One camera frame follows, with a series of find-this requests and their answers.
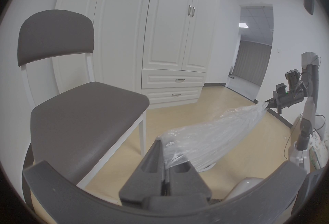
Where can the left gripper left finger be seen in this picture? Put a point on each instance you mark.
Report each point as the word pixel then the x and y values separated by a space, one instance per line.
pixel 141 184

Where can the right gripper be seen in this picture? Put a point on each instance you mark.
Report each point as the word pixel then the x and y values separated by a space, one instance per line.
pixel 287 99

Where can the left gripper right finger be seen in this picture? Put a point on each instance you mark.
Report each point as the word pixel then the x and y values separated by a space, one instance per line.
pixel 190 184

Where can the clear plastic bag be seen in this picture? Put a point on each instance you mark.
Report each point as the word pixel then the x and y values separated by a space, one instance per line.
pixel 218 133

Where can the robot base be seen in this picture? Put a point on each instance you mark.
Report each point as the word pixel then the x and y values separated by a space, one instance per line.
pixel 246 187

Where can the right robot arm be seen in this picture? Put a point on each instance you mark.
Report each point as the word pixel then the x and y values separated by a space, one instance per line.
pixel 312 81

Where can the grey curtain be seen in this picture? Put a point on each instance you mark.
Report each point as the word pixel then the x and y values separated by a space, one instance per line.
pixel 252 63

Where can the ceiling light panel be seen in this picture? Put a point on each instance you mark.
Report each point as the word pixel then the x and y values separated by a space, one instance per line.
pixel 243 25

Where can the white chair grey cushions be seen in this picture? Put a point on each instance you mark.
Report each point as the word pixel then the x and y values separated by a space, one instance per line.
pixel 84 115

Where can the white wardrobe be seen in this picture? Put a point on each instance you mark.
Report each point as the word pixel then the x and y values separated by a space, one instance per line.
pixel 164 25

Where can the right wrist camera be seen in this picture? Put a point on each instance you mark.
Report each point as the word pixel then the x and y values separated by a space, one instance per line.
pixel 281 87

